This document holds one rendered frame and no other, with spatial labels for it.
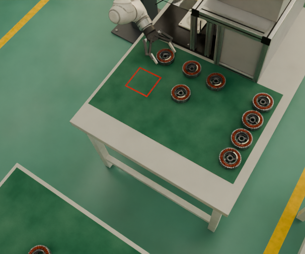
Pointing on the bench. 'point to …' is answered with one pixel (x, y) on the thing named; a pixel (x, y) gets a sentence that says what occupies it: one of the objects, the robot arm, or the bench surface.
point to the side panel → (240, 54)
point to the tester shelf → (240, 19)
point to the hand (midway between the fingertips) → (165, 56)
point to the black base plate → (173, 29)
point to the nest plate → (189, 22)
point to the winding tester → (261, 7)
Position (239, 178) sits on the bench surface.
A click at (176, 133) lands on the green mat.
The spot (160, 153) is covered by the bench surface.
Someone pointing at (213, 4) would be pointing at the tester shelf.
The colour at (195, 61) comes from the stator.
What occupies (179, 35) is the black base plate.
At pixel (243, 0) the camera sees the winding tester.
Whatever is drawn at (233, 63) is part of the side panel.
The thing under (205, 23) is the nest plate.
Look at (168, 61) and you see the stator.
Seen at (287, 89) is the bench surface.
